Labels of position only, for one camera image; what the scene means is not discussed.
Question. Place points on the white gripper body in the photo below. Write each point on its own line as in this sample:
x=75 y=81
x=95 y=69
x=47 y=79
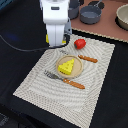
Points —
x=55 y=16

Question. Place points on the grey toy pot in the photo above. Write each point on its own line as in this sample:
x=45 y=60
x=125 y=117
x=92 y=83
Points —
x=74 y=8

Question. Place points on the red toy tomato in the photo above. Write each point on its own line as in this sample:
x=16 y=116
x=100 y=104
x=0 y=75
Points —
x=79 y=43

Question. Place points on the yellow toy cheese wedge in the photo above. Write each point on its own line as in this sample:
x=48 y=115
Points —
x=66 y=67

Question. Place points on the yellow butter box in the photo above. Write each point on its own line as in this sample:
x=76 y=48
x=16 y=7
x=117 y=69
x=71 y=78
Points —
x=47 y=41

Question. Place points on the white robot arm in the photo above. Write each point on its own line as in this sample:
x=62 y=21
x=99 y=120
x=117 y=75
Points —
x=55 y=16

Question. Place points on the grey toy saucepan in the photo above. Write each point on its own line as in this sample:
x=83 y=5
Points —
x=91 y=13

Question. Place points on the round beige plate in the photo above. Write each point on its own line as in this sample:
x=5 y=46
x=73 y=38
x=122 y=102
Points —
x=77 y=68

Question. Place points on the beige bowl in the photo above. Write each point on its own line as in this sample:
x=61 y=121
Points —
x=122 y=14

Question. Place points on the white woven placemat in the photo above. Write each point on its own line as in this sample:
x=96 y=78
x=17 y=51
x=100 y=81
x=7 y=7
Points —
x=63 y=100

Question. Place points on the knife with wooden handle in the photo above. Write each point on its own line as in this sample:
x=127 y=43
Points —
x=80 y=56

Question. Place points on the fork with wooden handle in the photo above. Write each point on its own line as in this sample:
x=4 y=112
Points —
x=53 y=76

